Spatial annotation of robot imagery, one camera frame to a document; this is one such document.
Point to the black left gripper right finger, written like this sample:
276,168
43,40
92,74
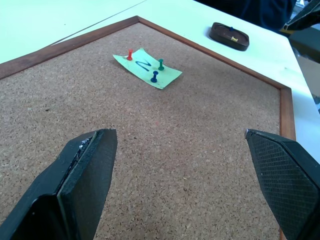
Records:
285,180

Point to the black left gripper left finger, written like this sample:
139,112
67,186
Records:
75,190

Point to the wood-framed cork board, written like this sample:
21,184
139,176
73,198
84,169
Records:
155,120

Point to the green paper note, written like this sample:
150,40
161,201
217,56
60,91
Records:
147,67

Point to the red push pin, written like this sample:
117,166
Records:
129,54

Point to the yellow push pin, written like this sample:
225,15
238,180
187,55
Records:
234,39

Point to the green push pin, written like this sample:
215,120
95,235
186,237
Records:
161,64

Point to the small dark blue object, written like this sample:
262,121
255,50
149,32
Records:
231,28

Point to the grey cardboard box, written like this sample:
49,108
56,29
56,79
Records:
306,47

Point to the dark brown oval tray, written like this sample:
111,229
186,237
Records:
229,36

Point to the dark angular object yellow trim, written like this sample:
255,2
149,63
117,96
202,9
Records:
303,18

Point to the dark clothed person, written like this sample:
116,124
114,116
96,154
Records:
250,10

